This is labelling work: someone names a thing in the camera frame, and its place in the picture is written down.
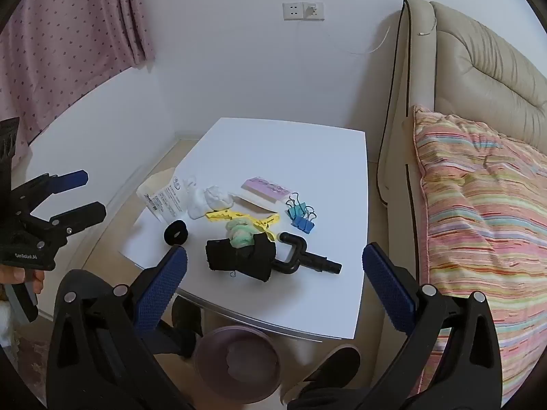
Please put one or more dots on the blue binder clip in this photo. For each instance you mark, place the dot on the blue binder clip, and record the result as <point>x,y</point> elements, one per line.
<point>307,225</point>
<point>298,221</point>

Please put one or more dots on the patterned floor rug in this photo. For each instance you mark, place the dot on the patterned floor rug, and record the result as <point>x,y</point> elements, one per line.
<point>30,350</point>

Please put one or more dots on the striped quilt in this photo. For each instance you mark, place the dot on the striped quilt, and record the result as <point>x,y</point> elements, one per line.
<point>478,222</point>

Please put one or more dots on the black tape roll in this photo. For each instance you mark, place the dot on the black tape roll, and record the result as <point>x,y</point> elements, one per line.
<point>167,233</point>

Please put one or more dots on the white wall socket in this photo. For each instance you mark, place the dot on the white wall socket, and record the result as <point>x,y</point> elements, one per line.
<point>292,10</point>
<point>320,16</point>

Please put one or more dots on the green fuzzy ball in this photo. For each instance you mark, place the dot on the green fuzzy ball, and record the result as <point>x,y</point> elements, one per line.
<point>241,238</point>

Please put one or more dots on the person's left forearm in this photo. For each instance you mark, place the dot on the person's left forearm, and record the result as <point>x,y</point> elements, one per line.
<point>4,324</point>

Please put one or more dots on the beige card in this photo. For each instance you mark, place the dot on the beige card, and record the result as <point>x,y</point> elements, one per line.
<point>256,204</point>

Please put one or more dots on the white charger plug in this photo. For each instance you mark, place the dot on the white charger plug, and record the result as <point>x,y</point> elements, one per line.
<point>312,9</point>

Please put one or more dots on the white bedside table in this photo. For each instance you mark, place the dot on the white bedside table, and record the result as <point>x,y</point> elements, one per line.
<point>277,158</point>

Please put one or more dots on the beige padded headboard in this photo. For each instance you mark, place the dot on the beige padded headboard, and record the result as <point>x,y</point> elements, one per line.
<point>470,51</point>

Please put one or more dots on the yellow hair clip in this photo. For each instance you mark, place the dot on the yellow hair clip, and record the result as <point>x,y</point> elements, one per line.
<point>222,215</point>

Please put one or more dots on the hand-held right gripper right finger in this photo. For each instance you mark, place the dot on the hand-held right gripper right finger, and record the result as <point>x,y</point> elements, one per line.
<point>389,290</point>

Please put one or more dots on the person's right leg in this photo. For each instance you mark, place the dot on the person's right leg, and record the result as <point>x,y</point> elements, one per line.
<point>316,399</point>

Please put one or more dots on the pink dotted curtain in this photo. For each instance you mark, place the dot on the pink dotted curtain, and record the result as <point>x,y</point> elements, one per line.
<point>64,30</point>

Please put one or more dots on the white knotted cloth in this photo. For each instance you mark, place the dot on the white knotted cloth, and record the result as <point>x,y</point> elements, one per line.
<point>198,204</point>

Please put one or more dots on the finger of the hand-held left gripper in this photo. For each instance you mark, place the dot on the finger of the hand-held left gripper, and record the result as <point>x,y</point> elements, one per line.
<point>70,180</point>
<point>81,218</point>

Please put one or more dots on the white plastic packet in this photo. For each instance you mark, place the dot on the white plastic packet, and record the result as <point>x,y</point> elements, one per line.
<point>164,198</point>

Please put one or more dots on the pink wooden block eraser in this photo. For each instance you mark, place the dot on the pink wooden block eraser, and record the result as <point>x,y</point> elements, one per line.
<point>265,188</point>

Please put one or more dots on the black shoe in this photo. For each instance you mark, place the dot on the black shoe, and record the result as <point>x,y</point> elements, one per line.
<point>188,314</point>
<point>331,367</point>

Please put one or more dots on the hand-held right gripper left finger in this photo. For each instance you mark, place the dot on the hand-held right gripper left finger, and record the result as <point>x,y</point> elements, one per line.
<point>164,284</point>

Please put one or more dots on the person's left hand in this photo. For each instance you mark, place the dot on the person's left hand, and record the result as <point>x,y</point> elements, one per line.
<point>17,276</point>

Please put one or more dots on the purple trash bin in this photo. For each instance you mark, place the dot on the purple trash bin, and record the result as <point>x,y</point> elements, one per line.
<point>239,350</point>

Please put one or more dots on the teal binder clip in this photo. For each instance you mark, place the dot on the teal binder clip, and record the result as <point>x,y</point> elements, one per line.
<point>294,212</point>

